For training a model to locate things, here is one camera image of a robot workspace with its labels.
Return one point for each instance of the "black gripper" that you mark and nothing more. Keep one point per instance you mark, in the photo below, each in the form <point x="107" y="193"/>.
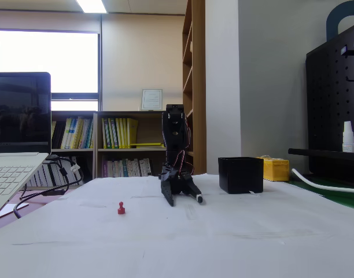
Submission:
<point x="172" y="177"/>

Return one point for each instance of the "small red pawn piece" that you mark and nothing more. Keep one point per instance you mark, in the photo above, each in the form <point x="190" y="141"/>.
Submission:
<point x="121" y="210"/>

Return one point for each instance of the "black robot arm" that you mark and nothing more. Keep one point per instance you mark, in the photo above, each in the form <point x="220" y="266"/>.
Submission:
<point x="174" y="136"/>

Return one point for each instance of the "black square container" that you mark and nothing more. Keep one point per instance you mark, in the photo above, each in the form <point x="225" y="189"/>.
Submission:
<point x="240" y="176"/>

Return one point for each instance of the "yellow cardboard box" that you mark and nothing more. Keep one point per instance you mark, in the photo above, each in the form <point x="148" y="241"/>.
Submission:
<point x="276" y="171"/>

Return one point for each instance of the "white paper sheet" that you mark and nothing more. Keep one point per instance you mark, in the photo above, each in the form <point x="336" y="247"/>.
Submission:
<point x="211" y="185"/>
<point x="252" y="214"/>

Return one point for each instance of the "flat yellow folder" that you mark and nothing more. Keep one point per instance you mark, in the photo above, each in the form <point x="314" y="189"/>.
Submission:
<point x="148" y="144"/>

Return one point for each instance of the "thick yellow book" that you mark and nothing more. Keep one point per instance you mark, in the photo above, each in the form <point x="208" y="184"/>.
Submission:
<point x="132" y="130"/>

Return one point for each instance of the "framed certificate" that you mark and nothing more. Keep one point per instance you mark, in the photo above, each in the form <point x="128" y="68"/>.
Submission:
<point x="151" y="100"/>

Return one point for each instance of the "tall wooden bookshelf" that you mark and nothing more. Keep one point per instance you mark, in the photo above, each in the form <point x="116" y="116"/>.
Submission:
<point x="198" y="87"/>

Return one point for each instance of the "black shelf bar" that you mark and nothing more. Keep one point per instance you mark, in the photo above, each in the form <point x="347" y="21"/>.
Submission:
<point x="315" y="153"/>

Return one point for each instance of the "white paper note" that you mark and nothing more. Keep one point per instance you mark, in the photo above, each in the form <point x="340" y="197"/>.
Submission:
<point x="12" y="210"/>

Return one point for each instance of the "white laptop dark screen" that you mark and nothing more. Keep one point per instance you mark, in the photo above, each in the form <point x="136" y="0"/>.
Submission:
<point x="20" y="116"/>

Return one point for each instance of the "small white bottle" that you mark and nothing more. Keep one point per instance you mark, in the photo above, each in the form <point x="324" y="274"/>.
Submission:
<point x="348" y="139"/>

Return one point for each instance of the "black pegboard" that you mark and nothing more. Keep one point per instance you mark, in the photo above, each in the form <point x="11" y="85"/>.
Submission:
<point x="333" y="101"/>

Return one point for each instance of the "bright window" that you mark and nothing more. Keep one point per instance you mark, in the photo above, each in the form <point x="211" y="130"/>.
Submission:
<point x="47" y="60"/>

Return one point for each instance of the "ceiling light panel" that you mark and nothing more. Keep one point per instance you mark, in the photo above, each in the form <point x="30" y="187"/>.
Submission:
<point x="91" y="5"/>

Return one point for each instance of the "teal arch panel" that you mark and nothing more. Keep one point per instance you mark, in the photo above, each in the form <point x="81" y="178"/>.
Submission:
<point x="331" y="20"/>

